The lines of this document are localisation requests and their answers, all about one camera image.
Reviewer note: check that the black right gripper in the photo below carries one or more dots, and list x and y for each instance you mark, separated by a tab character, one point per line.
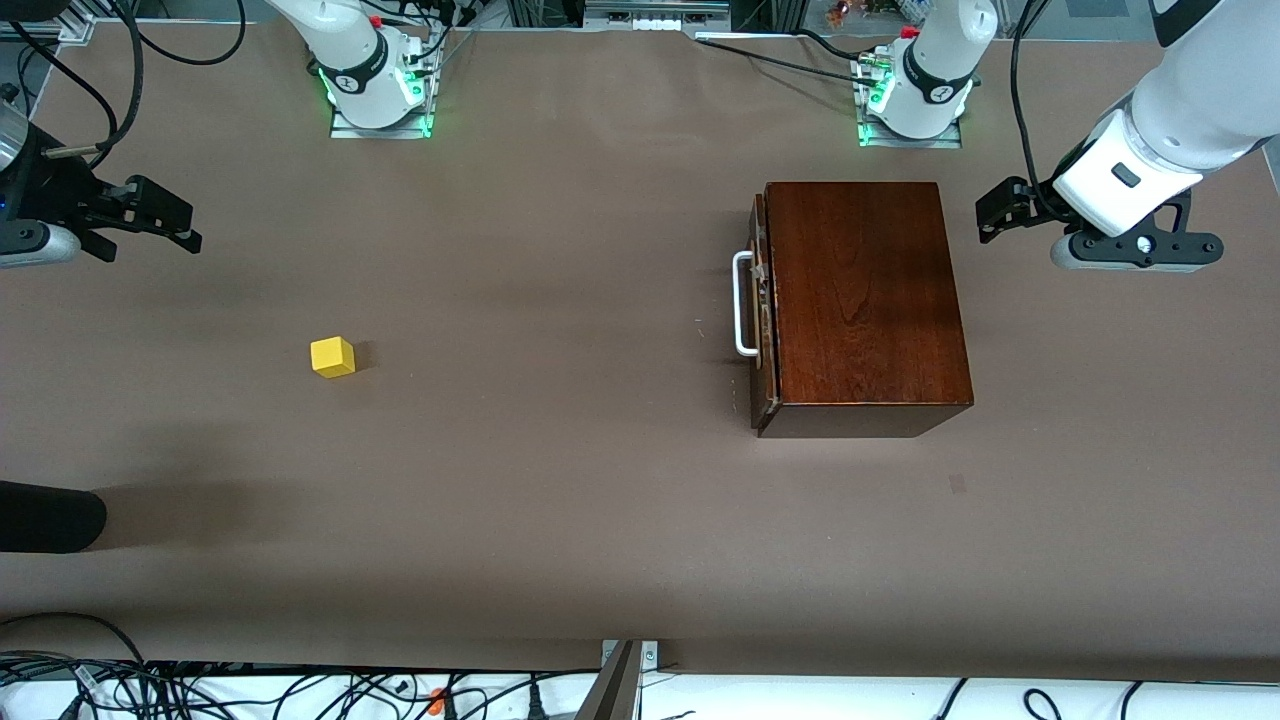
55	193

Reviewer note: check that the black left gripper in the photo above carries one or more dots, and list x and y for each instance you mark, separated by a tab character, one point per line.
1035	199

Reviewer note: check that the yellow cube block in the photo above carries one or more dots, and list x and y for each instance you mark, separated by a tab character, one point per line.
333	358

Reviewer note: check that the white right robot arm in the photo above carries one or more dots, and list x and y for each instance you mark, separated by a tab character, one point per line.
350	50

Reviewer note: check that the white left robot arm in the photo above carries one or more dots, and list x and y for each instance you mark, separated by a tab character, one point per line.
1190	110

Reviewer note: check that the dark brown wooden cabinet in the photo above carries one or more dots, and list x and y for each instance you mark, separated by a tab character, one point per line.
860	300

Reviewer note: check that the black ribbed cylinder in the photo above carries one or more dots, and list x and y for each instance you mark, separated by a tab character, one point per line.
50	517

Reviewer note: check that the white lower shelf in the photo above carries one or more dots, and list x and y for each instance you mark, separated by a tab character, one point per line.
800	700

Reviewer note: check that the orange connector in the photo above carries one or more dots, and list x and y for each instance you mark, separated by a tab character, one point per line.
437	702

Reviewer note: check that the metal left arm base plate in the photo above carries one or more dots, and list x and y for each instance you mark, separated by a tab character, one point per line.
940	143

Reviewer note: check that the aluminium frame profile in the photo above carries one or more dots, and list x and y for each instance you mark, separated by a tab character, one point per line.
70	28

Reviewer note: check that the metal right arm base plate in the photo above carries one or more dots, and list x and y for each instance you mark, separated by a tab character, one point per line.
400	132

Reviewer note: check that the metal camera post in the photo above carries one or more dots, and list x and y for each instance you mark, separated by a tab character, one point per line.
615	690

